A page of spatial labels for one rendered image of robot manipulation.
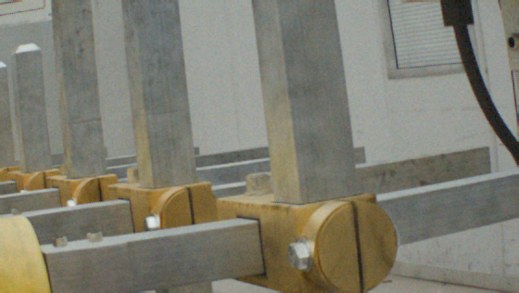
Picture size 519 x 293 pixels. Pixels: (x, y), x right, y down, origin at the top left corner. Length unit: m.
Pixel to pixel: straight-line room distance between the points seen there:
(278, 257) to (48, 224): 0.28
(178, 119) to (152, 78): 0.04
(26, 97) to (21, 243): 0.74
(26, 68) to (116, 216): 0.48
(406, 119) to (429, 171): 4.81
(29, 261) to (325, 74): 0.19
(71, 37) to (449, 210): 0.50
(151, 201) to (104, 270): 0.23
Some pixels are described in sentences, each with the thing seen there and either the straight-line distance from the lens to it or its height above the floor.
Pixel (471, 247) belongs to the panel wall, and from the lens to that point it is 5.44.
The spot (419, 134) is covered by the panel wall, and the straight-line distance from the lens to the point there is 5.73.
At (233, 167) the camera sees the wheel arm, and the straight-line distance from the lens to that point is 1.20.
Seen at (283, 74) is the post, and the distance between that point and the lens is 0.63.
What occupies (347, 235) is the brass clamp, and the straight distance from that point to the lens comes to 0.62.
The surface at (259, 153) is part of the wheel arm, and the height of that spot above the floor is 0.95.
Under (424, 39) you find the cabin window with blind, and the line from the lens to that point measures 5.65.
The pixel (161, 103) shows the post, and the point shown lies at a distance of 0.87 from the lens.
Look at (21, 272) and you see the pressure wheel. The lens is 0.61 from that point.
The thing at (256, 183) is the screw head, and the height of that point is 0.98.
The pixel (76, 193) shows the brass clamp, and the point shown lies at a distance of 1.09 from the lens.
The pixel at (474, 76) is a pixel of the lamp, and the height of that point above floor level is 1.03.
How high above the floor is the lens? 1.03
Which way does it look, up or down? 3 degrees down
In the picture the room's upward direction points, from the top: 7 degrees counter-clockwise
